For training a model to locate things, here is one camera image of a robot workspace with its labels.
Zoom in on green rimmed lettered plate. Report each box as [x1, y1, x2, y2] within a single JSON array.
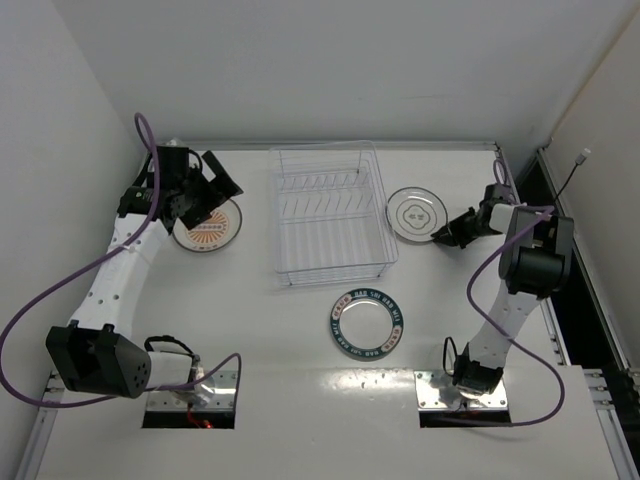
[[329, 288, 405, 362]]

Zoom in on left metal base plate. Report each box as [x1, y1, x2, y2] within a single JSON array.
[[145, 370, 238, 413]]

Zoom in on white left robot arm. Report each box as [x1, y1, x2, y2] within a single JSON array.
[[46, 146, 243, 398]]

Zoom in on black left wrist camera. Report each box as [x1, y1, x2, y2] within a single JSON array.
[[117, 186, 159, 220]]

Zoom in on orange sunburst plate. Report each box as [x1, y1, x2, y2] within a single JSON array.
[[172, 200, 243, 253]]

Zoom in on metal base plate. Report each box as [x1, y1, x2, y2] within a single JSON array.
[[145, 370, 238, 413], [414, 370, 509, 413]]

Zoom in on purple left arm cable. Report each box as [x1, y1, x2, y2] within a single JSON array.
[[0, 112, 242, 408]]

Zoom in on black cable with white plug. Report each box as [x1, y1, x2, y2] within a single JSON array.
[[552, 147, 591, 206]]

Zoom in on white wire dish rack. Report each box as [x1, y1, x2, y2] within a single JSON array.
[[269, 141, 399, 287]]

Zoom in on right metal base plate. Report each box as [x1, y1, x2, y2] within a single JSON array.
[[414, 370, 509, 413]]

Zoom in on white plate with dark rim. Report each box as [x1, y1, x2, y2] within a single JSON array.
[[386, 187, 449, 245]]

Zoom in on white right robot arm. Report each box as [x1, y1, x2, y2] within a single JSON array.
[[432, 183, 574, 395]]

